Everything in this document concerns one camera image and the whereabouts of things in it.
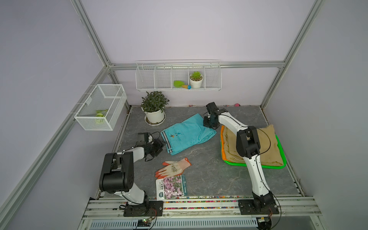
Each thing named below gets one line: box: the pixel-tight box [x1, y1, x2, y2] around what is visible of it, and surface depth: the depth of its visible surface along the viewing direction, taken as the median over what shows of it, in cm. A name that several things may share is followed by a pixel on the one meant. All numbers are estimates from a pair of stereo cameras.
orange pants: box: [220, 125, 227, 161], surface depth 85 cm
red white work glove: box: [154, 157, 192, 180], surface depth 88 cm
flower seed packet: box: [155, 173, 188, 201], surface depth 81 cm
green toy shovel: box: [172, 80, 192, 90], surface depth 101 cm
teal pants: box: [161, 113, 218, 156], surface depth 101 cm
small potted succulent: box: [188, 71, 204, 89], surface depth 93 cm
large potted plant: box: [140, 91, 171, 127], surface depth 101 cm
